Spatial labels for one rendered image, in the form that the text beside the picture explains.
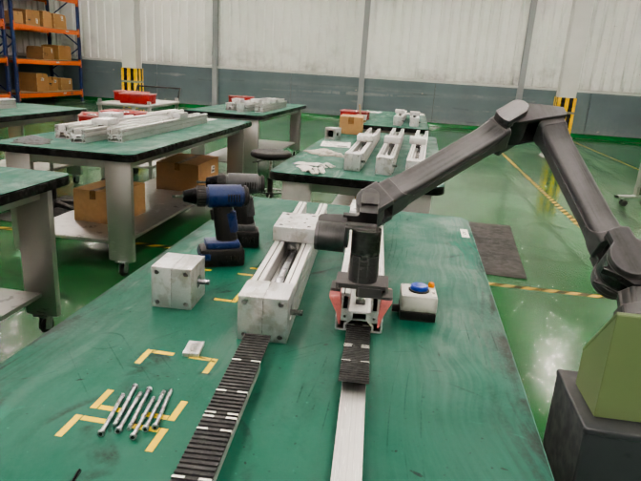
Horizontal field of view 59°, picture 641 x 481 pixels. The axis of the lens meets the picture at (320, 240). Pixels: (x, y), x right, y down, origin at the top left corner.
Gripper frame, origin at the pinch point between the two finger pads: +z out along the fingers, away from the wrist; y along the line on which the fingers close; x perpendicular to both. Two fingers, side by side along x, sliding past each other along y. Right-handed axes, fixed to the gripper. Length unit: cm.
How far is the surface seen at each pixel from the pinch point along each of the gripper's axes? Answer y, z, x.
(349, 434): -0.5, 1.5, 35.3
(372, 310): -2.6, -0.6, -4.8
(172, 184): 176, 55, -362
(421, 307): -13.3, 1.1, -13.0
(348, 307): 2.4, -0.7, -4.7
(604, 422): -41.9, 4.7, 19.2
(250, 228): 35, -1, -55
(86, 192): 192, 40, -247
